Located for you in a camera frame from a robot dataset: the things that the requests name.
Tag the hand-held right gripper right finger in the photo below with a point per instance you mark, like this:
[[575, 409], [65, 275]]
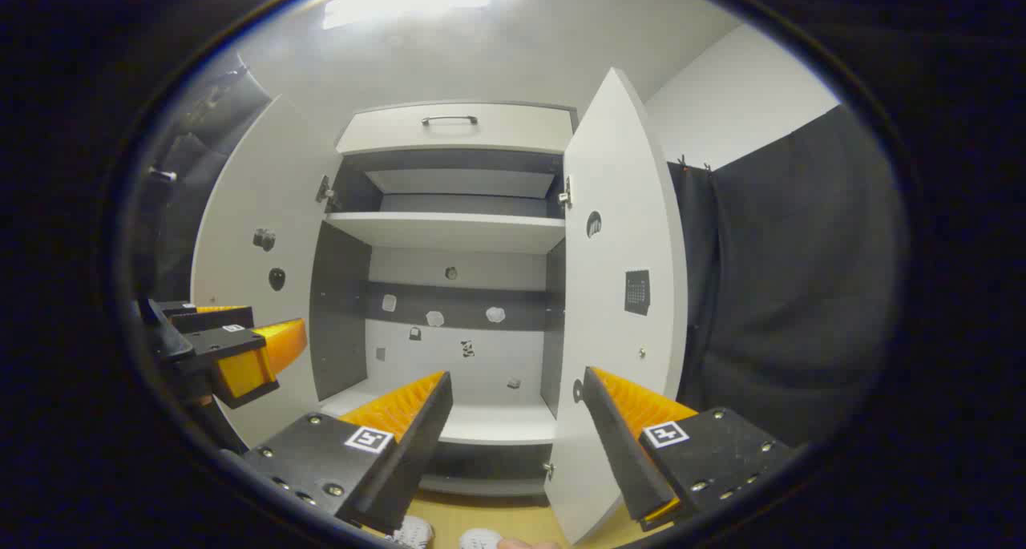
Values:
[[617, 445]]

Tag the white shoe cabinet door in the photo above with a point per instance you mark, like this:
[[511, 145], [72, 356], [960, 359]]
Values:
[[617, 292], [248, 212]]

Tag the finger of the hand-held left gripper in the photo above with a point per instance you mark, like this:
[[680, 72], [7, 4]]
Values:
[[240, 342], [216, 319]]

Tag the black backdrop cloth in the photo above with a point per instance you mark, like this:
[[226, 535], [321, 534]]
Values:
[[801, 292]]

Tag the white cabinet drawer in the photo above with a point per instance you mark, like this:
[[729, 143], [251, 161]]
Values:
[[481, 136]]

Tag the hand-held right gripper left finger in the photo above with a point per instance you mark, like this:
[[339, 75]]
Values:
[[421, 445]]

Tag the white shoe cabinet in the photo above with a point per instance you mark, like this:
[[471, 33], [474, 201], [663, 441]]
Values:
[[449, 232]]

